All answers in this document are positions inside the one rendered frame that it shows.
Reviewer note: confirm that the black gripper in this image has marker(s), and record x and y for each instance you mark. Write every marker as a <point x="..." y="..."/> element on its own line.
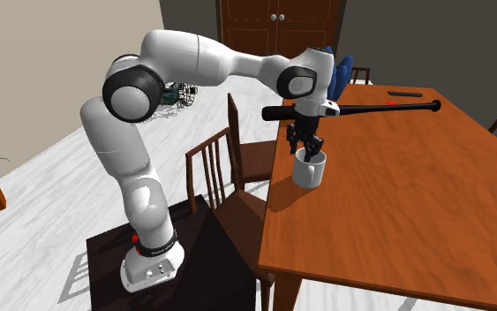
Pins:
<point x="307" y="127"/>

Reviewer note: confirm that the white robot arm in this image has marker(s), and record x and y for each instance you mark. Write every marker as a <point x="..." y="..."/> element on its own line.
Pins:
<point x="119" y="142"/>

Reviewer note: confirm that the white mug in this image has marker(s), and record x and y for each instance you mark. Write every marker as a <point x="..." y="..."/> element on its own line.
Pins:
<point x="310" y="174"/>

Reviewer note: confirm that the blue soft object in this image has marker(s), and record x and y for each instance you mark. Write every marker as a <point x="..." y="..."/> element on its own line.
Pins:
<point x="342" y="75"/>

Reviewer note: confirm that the black baseball bat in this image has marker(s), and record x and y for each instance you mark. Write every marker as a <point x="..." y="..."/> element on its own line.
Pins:
<point x="381" y="108"/>

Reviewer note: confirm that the small red object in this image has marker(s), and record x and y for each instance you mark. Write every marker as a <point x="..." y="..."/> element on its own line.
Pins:
<point x="390" y="103"/>

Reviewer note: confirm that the brown wooden table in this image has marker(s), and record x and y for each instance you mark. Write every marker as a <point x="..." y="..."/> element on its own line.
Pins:
<point x="403" y="194"/>

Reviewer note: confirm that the black flat remote control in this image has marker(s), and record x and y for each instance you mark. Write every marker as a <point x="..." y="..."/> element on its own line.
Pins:
<point x="405" y="94"/>

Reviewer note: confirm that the brown wooden cabinet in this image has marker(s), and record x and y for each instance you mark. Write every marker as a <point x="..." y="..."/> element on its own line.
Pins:
<point x="252" y="26"/>

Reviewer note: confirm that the dark robot stand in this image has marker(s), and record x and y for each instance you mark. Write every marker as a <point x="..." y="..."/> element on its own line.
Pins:
<point x="213" y="267"/>

